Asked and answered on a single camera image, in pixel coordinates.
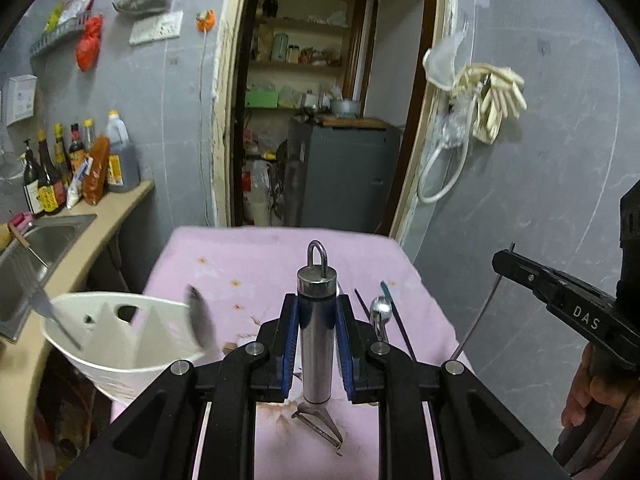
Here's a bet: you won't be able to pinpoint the red white packet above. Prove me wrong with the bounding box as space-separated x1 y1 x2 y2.
60 0 97 26

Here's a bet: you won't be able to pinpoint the white power strip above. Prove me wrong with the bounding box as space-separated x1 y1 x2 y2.
129 11 183 47

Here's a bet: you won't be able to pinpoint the cream rubber gloves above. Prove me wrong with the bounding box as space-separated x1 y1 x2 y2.
452 61 527 143

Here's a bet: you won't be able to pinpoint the wooden door frame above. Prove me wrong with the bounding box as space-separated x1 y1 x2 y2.
210 0 471 251

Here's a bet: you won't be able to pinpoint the person's right hand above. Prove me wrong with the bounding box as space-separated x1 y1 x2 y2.
561 345 633 428

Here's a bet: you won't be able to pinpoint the orange sauce pouch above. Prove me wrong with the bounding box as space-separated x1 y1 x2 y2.
82 135 112 206

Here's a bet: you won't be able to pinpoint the pink floral tablecloth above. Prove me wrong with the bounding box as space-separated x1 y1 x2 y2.
110 225 476 480

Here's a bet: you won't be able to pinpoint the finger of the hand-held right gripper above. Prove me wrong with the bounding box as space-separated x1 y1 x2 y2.
491 249 571 311

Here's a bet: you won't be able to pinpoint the white plastic jug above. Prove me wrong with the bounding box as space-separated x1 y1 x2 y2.
247 160 273 226

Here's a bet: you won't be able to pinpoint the beige kitchen counter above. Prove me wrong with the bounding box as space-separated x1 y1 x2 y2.
0 180 156 461

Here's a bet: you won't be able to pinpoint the metal spoon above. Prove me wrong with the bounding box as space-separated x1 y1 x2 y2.
369 296 393 346

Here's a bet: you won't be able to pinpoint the wooden cutting board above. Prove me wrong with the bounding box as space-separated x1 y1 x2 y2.
320 116 391 130

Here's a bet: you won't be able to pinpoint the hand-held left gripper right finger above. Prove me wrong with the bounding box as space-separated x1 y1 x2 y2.
335 293 573 480

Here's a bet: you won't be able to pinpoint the red plastic bag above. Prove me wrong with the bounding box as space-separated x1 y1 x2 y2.
76 15 105 72

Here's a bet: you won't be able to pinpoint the wooden shelf unit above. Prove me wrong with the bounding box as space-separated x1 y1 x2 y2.
245 0 368 116

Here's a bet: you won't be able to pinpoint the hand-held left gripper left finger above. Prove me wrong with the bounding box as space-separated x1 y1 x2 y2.
59 293 301 480

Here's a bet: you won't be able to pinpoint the white cord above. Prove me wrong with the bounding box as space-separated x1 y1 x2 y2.
199 30 211 226

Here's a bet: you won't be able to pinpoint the clear plastic bag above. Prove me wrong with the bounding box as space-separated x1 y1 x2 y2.
434 100 476 148

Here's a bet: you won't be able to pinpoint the white mesh bag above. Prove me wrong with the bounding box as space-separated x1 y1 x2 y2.
422 32 471 86

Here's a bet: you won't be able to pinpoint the green box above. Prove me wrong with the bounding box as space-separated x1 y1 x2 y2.
245 87 279 109

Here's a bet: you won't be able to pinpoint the steel sink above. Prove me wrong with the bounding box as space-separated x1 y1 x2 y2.
0 214 98 343

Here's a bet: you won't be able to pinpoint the white plastic utensil basket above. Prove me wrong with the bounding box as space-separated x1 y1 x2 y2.
40 291 218 408

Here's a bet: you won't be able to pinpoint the grey cabinet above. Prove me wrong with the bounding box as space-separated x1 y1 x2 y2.
286 116 403 233

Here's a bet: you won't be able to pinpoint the dark chopstick with teal end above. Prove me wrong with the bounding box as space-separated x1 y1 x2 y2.
380 281 417 361

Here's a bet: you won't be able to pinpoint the white hose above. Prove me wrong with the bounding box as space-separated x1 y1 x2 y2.
416 135 473 204

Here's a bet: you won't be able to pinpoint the wooden-handled kitchen tool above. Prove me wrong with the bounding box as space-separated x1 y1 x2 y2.
7 225 50 268

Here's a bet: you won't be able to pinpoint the grey wall rack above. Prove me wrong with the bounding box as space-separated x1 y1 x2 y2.
30 12 103 58

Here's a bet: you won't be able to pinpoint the row of sauce bottles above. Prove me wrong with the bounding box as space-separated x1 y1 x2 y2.
21 110 141 217

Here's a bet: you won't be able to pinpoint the stainless steel peeler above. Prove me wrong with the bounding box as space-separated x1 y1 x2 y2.
291 240 346 458

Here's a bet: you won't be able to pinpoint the white seasoning packet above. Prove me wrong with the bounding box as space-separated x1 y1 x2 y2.
66 156 95 209

